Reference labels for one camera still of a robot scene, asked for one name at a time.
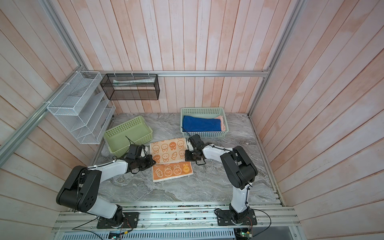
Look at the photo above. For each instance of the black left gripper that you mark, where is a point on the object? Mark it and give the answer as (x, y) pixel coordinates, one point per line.
(150, 161)

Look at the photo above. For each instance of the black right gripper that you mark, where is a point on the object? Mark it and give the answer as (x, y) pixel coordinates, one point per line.
(187, 155)

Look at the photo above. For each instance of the orange patterned towel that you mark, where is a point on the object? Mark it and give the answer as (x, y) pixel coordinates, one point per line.
(170, 159)

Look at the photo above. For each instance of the blue towel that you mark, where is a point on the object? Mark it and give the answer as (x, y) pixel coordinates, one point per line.
(193, 124)

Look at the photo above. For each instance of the pink towel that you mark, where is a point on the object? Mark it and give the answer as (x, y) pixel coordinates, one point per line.
(222, 122)

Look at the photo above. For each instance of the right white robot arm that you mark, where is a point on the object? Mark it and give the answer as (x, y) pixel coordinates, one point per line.
(238, 166)

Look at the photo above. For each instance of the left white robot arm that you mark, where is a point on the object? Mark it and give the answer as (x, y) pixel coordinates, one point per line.
(80, 190)

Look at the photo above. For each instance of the light green towel basket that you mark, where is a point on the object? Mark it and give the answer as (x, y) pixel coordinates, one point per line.
(135, 131)

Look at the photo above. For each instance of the mint green empty basket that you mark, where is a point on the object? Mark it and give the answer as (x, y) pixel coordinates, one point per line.
(205, 113)

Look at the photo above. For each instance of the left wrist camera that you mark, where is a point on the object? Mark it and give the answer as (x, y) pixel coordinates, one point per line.
(136, 152)

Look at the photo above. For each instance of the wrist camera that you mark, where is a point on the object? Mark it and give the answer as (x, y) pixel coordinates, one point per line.
(195, 143)
(136, 152)

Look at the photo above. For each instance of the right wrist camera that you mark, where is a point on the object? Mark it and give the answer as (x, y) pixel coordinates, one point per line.
(195, 143)

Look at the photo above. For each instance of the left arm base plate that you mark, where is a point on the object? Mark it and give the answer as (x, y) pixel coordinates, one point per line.
(117, 220)

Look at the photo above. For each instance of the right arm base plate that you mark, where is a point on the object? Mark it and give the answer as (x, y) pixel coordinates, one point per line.
(232, 218)

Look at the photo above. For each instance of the white wire mesh shelf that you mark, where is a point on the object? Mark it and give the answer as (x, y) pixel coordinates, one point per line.
(83, 110)

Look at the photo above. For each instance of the black wire mesh basket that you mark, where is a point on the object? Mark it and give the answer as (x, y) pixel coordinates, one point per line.
(131, 87)

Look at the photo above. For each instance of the aluminium front rail frame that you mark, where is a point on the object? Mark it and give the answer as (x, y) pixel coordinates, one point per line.
(179, 220)

